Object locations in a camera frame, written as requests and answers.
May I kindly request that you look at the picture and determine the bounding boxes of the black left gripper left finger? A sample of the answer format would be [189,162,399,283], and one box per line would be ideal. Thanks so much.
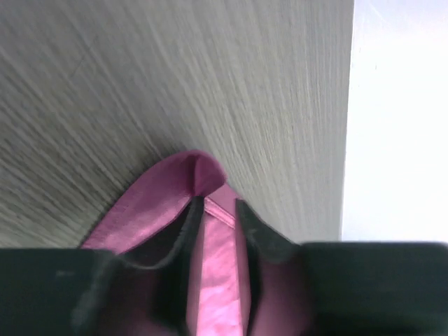
[1,197,204,335]

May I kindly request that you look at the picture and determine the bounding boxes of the magenta satin napkin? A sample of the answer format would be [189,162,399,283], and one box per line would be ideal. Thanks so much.
[82,150,251,335]

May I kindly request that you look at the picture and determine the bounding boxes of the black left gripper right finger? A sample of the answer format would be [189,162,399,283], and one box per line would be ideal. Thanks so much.
[236,200,447,335]

